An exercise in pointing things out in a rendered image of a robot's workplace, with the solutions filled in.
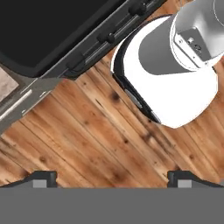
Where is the white and black round object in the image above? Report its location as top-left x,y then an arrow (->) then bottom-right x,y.
110,0 -> 224,130

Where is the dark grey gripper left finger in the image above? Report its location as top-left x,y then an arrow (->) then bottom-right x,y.
0,170 -> 59,189

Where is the black stove knob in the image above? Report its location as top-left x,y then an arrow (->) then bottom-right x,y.
128,2 -> 147,17
96,30 -> 116,45

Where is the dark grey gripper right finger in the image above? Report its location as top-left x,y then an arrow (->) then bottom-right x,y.
166,170 -> 224,189

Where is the black stove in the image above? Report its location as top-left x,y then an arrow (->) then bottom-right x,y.
0,0 -> 169,81

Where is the silver drawer handle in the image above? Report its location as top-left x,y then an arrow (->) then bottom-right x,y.
0,88 -> 34,122

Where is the grey drawer front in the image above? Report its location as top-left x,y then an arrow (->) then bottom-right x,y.
0,66 -> 70,135

